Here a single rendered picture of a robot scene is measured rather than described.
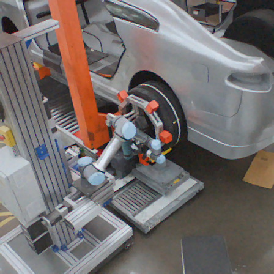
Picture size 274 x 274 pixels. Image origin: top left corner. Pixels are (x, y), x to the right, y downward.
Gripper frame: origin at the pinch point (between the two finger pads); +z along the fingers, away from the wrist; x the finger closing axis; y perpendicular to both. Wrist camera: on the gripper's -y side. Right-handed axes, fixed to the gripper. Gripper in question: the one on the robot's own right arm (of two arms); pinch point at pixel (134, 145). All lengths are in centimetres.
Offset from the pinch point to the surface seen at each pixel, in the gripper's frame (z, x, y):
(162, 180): 1, -28, -61
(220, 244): -97, 3, -49
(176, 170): 0, -48, -61
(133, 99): 20.7, -21.5, 28.9
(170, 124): -14.2, -31.6, 11.2
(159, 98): 0.7, -35.7, 30.5
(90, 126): 60, 5, -3
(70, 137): 118, 1, -45
